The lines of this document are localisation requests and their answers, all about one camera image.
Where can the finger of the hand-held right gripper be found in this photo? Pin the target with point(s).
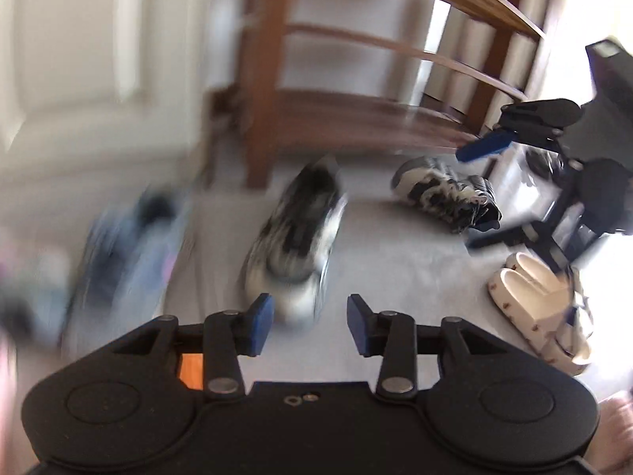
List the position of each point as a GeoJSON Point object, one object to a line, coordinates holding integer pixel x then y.
{"type": "Point", "coordinates": [482, 147]}
{"type": "Point", "coordinates": [499, 237]}

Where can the black shoe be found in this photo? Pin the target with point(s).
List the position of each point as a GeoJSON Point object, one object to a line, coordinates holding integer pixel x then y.
{"type": "Point", "coordinates": [541, 164]}

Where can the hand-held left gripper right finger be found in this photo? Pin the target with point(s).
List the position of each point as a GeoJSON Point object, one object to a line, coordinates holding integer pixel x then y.
{"type": "Point", "coordinates": [358, 326]}

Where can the wooden shoe rack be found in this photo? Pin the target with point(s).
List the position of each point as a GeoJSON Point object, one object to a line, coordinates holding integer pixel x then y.
{"type": "Point", "coordinates": [267, 84]}

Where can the cream heart-print slide sandal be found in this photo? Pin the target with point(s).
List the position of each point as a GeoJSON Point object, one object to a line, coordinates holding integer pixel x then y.
{"type": "Point", "coordinates": [578, 346]}
{"type": "Point", "coordinates": [524, 287]}

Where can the grey chunky sneaker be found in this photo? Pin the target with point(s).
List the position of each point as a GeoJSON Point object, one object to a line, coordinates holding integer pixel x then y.
{"type": "Point", "coordinates": [435, 188]}
{"type": "Point", "coordinates": [292, 237]}

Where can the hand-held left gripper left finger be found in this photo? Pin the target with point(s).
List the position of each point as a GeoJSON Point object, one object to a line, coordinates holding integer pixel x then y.
{"type": "Point", "coordinates": [259, 324]}

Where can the white panelled door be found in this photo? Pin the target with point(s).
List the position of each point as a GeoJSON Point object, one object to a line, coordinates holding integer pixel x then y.
{"type": "Point", "coordinates": [74, 59]}

